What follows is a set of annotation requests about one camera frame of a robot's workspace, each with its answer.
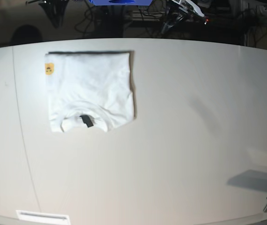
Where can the white paper label sheet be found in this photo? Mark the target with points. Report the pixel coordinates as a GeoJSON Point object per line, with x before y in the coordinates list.
{"type": "Point", "coordinates": [47, 218]}

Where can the white printed T-shirt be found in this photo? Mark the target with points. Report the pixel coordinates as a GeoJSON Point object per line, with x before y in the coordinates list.
{"type": "Point", "coordinates": [88, 90]}

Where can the blue box at top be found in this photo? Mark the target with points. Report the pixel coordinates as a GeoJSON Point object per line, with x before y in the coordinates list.
{"type": "Point", "coordinates": [120, 2]}

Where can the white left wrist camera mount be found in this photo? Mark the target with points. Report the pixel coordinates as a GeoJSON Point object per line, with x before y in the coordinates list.
{"type": "Point", "coordinates": [189, 7]}

